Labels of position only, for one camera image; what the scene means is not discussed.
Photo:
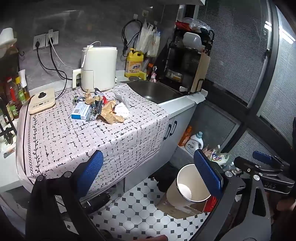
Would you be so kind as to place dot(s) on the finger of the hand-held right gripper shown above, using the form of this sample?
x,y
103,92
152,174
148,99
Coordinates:
x,y
247,165
262,157

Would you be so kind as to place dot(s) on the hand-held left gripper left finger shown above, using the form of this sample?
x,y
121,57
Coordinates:
x,y
92,171

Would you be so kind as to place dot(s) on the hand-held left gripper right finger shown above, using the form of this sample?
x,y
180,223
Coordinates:
x,y
208,173

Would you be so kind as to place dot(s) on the beige waste bin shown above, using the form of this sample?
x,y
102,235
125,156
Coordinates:
x,y
182,185

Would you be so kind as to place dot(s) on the silver foil wrapper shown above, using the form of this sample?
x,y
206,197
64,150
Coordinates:
x,y
100,93
96,112

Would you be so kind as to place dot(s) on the blue white cardboard box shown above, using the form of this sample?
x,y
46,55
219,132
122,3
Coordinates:
x,y
79,111

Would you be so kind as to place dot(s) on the white tissue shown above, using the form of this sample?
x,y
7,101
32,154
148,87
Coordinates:
x,y
122,111

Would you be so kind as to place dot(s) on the small brown paper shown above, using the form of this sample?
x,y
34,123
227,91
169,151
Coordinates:
x,y
90,98

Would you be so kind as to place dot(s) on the clear plastic wrapper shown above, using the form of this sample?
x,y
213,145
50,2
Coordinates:
x,y
122,97

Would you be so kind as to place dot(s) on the person's right hand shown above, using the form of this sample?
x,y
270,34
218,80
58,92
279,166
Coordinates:
x,y
288,204

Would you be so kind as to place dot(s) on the green white refill bag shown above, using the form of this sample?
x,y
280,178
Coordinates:
x,y
219,157

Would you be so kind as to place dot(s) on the pink snack packet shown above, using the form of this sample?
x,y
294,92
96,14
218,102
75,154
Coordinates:
x,y
208,153

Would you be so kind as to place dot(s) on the red plastic bag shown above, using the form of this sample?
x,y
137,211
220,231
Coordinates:
x,y
210,204

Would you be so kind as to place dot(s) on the white laundry detergent bottle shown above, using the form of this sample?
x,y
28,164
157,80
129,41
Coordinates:
x,y
193,146

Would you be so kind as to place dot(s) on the washing machine door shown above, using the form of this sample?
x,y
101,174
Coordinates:
x,y
97,202

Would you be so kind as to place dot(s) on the patterned pink tablecloth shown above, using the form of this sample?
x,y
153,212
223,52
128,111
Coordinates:
x,y
92,139

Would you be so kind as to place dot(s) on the black cloth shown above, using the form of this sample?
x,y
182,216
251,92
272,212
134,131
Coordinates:
x,y
166,176

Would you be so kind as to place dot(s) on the orange detergent bottle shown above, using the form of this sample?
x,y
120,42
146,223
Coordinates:
x,y
185,136

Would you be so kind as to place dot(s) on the grey sink cabinet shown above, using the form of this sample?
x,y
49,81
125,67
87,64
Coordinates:
x,y
182,120

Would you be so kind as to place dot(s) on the white folded cloth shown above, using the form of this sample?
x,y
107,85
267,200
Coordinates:
x,y
196,96

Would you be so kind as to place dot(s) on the beige appliance with black knob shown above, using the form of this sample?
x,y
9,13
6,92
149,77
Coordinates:
x,y
44,104

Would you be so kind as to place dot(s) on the person's left foot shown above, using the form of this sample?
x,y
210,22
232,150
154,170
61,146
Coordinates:
x,y
150,238

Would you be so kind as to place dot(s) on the steel sink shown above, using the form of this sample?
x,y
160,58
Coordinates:
x,y
152,91

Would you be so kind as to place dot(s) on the black sink plug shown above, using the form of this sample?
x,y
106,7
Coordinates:
x,y
134,78

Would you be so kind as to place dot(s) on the wooden cutting board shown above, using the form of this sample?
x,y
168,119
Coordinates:
x,y
201,71

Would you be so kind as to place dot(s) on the white air fryer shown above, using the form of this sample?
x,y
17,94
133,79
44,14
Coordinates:
x,y
101,67

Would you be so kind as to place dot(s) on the yellow cap oil bottle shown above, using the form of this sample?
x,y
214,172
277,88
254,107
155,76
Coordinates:
x,y
20,92

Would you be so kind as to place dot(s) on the yellow sponge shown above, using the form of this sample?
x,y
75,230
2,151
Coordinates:
x,y
143,75

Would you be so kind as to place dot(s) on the red cap sauce bottle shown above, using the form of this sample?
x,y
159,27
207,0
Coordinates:
x,y
12,95

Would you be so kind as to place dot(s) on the small pink bottle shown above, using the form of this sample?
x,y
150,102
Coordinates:
x,y
153,77

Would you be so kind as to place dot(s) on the yellow detergent bottle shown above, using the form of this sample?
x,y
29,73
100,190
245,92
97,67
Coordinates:
x,y
134,67

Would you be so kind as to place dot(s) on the white oil sprayer bottle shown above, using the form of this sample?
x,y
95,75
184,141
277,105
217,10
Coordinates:
x,y
23,81

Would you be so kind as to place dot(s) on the black dish rack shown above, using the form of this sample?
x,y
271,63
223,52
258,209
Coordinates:
x,y
175,60

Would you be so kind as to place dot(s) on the white plastic container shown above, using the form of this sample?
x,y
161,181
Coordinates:
x,y
193,41

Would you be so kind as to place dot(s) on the white jugs on counter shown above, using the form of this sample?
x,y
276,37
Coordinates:
x,y
149,39

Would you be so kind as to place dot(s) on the crinkled clear plastic bag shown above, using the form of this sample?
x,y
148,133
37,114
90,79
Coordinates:
x,y
196,24

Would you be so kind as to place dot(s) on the white bowl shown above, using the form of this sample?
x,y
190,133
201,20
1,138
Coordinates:
x,y
7,37

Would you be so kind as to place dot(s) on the white wall socket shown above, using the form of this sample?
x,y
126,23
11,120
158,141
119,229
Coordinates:
x,y
40,41
55,38

